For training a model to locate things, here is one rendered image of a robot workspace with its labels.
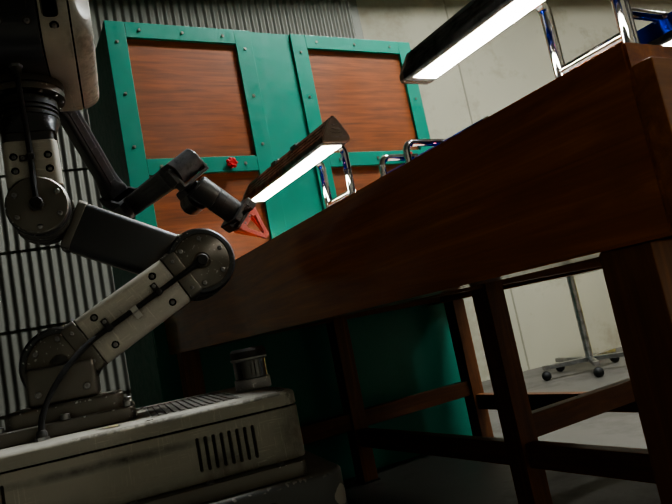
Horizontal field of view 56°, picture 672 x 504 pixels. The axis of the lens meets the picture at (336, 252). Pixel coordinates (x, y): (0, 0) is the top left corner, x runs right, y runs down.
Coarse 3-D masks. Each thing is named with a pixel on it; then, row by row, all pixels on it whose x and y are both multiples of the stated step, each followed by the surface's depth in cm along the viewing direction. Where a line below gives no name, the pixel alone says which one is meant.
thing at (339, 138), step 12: (336, 120) 167; (312, 132) 175; (324, 132) 165; (336, 132) 166; (300, 144) 180; (312, 144) 170; (324, 144) 166; (336, 144) 169; (288, 156) 187; (300, 156) 177; (276, 168) 193; (288, 168) 184; (264, 180) 200; (276, 180) 194; (252, 192) 209
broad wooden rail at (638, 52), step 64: (512, 128) 70; (576, 128) 63; (640, 128) 57; (384, 192) 93; (448, 192) 81; (512, 192) 72; (576, 192) 64; (640, 192) 58; (256, 256) 138; (320, 256) 112; (384, 256) 95; (448, 256) 82; (512, 256) 73; (576, 256) 65; (192, 320) 184; (256, 320) 142; (320, 320) 126
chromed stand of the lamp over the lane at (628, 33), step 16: (624, 0) 109; (544, 16) 123; (624, 16) 109; (544, 32) 123; (624, 32) 109; (560, 48) 122; (592, 48) 115; (608, 48) 112; (560, 64) 122; (576, 64) 118
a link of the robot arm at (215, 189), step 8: (192, 184) 144; (200, 184) 142; (208, 184) 143; (192, 192) 143; (200, 192) 142; (208, 192) 142; (216, 192) 143; (192, 200) 147; (200, 200) 143; (208, 200) 143
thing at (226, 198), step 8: (224, 192) 145; (216, 200) 143; (224, 200) 144; (232, 200) 145; (248, 200) 144; (208, 208) 145; (216, 208) 144; (224, 208) 144; (232, 208) 145; (240, 208) 144; (224, 216) 145; (232, 216) 145; (240, 216) 143; (224, 224) 148
